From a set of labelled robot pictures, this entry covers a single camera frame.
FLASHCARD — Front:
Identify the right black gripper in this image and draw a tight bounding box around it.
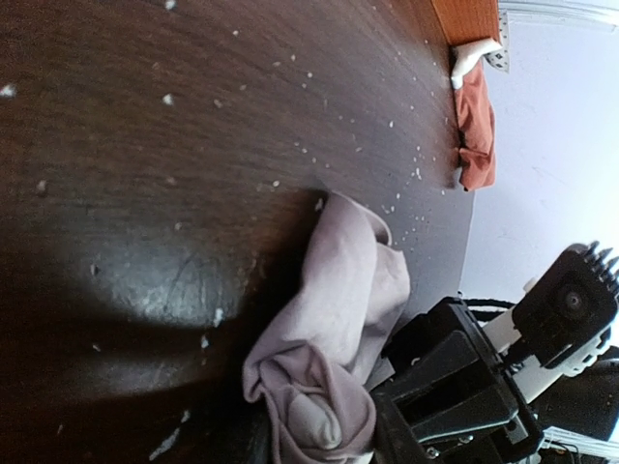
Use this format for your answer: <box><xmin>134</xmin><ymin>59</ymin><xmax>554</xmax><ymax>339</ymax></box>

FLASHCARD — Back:
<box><xmin>370</xmin><ymin>297</ymin><xmax>544</xmax><ymax>463</ymax></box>

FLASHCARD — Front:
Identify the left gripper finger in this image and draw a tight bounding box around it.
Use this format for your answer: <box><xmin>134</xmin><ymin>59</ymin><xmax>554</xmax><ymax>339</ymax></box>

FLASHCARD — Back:
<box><xmin>251</xmin><ymin>416</ymin><xmax>272</xmax><ymax>464</ymax></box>

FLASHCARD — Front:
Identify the mauve underwear white waistband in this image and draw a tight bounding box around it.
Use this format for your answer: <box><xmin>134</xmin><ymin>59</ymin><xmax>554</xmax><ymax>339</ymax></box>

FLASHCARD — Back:
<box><xmin>242</xmin><ymin>193</ymin><xmax>410</xmax><ymax>463</ymax></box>

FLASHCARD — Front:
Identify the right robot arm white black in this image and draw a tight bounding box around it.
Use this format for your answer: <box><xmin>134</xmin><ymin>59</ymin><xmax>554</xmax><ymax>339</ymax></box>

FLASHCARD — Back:
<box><xmin>372</xmin><ymin>244</ymin><xmax>618</xmax><ymax>463</ymax></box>

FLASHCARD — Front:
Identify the orange underwear white waistband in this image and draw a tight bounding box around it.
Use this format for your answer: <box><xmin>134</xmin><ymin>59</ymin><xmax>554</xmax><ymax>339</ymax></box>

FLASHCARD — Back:
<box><xmin>451</xmin><ymin>38</ymin><xmax>501</xmax><ymax>191</ymax></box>

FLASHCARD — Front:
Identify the orange wooden compartment tray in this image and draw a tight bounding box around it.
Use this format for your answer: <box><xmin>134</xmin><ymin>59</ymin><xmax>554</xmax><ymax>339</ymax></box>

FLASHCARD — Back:
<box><xmin>431</xmin><ymin>0</ymin><xmax>500</xmax><ymax>46</ymax></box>

